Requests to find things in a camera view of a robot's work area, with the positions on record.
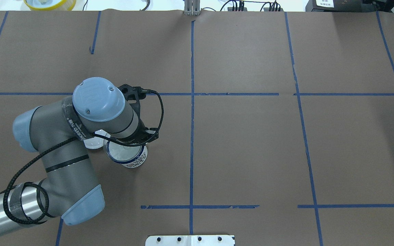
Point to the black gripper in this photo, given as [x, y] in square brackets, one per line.
[141, 134]

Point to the black computer box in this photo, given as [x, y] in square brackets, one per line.
[354, 6]

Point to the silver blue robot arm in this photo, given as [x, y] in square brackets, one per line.
[61, 181]

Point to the black orange connector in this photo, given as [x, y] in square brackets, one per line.
[271, 7]
[233, 6]

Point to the far black orange connector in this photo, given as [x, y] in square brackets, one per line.
[233, 6]

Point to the yellow rimmed bowl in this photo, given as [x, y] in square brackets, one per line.
[50, 5]

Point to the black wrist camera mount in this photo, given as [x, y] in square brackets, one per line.
[133, 94]

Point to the white ceramic lid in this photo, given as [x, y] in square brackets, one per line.
[96, 142]

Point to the near black orange connector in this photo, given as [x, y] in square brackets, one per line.
[271, 7]

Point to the aluminium frame post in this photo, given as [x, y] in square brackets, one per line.
[192, 7]

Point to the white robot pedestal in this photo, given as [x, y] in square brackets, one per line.
[190, 240]

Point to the white enamel mug blue rim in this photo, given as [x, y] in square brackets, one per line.
[136, 163]

